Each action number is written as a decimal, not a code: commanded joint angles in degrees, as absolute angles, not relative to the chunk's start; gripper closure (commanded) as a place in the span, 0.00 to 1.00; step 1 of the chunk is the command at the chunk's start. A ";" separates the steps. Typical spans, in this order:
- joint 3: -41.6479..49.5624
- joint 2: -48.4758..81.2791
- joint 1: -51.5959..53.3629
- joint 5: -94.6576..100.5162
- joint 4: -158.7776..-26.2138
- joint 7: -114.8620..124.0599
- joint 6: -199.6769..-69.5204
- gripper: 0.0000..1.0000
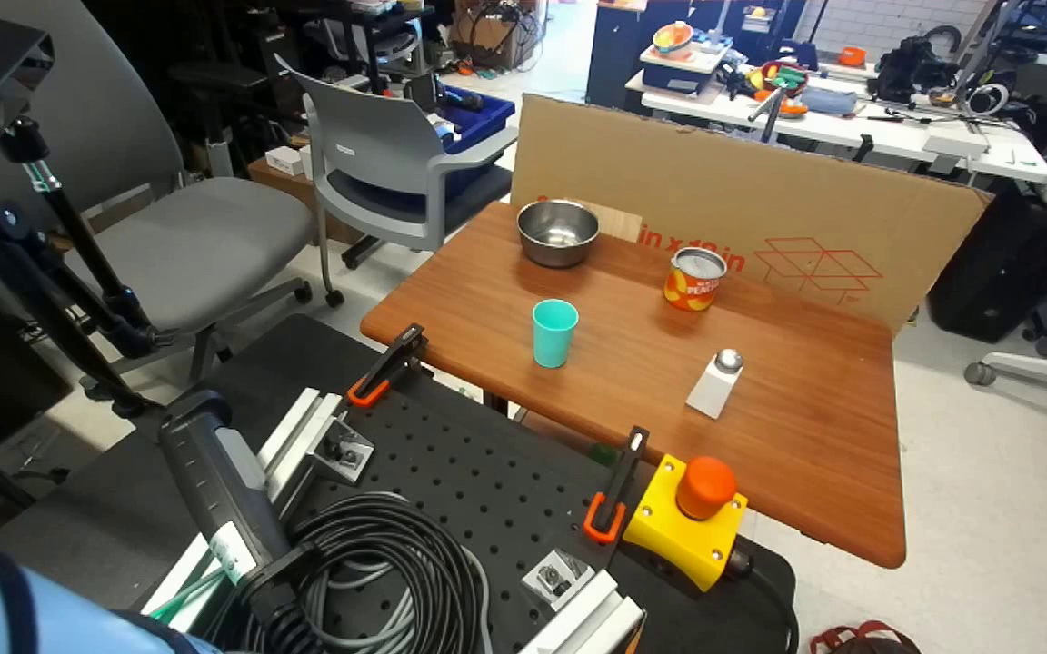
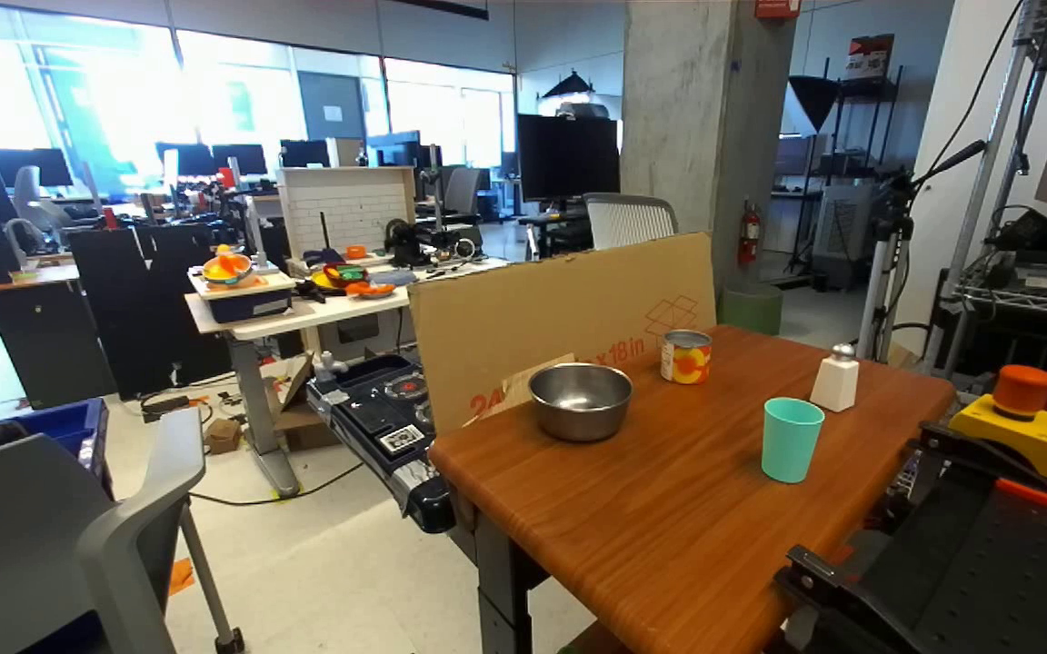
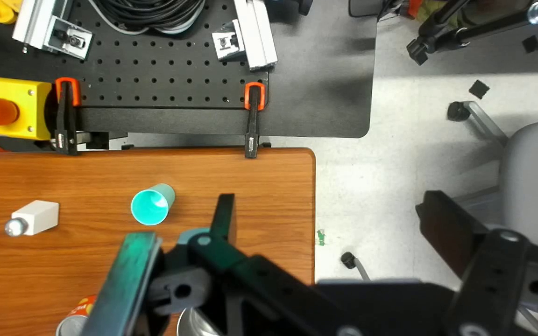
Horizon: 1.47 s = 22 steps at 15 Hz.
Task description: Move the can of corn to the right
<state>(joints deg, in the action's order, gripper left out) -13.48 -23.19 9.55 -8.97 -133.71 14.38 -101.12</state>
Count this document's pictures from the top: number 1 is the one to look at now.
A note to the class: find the white cluttered table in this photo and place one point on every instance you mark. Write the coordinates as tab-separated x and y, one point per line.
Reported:
853	115

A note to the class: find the brown cardboard sheet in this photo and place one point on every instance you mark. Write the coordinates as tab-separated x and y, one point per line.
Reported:
727	203

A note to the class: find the can of corn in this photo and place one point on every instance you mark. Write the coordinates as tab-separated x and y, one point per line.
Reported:
690	283

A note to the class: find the small white bottle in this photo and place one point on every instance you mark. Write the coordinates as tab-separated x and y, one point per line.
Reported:
715	387

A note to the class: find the black camera tripod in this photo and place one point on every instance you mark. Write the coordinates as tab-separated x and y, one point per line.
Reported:
27	219

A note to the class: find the grey plastic chair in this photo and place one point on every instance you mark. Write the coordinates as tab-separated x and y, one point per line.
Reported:
391	163

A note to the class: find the aluminium extrusion rail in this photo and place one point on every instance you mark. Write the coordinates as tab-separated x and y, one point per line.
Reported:
264	485
588	620

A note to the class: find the teal plastic cup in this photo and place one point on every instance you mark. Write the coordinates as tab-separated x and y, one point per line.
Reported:
553	335

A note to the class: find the black bag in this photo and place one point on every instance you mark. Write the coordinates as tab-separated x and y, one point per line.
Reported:
910	64

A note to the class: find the yellow emergency stop box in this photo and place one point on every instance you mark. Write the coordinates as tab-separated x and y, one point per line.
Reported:
683	518

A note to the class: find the grey padded office chair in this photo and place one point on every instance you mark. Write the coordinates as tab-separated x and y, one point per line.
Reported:
173	229

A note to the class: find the black perforated breadboard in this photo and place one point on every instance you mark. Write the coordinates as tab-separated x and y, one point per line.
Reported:
473	485

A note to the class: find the orange black clamp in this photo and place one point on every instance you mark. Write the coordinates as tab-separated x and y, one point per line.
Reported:
385	367
610	489

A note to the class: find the blue plastic bin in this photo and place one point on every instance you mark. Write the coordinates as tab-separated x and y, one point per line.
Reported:
473	121

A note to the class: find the stainless steel bowl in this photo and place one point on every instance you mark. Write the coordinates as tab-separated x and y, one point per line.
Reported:
558	232

